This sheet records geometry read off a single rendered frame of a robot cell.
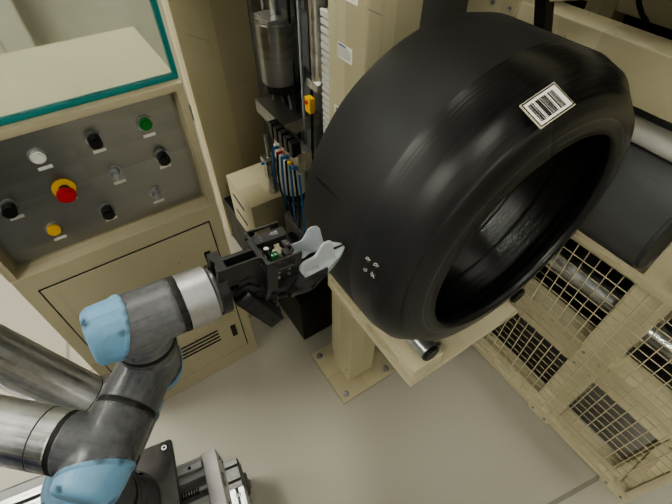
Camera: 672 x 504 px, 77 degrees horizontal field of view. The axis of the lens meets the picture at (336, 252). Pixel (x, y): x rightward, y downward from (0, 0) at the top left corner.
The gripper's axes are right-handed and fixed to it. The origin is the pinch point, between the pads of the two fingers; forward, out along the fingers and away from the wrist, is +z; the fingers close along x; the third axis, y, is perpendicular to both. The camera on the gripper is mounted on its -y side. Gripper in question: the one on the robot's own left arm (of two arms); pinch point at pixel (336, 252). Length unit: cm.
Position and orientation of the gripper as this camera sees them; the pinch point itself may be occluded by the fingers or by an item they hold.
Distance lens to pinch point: 66.6
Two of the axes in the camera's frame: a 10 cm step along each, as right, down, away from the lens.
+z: 8.3, -3.3, 4.5
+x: -5.5, -6.3, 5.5
